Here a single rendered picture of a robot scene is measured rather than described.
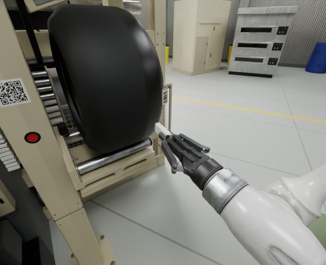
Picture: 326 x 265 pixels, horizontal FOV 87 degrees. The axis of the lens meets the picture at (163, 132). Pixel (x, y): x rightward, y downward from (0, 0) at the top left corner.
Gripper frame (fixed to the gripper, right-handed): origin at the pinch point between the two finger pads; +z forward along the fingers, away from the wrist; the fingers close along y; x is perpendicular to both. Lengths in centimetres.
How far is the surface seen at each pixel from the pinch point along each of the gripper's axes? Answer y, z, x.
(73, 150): 22, 50, 38
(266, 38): -535, 242, 36
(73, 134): 20, 48, 27
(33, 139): 33.3, 28.9, 9.9
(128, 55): 2.0, 17.7, -17.6
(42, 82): 24, 70, 7
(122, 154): 5.7, 19.7, 23.8
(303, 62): -810, 203, 119
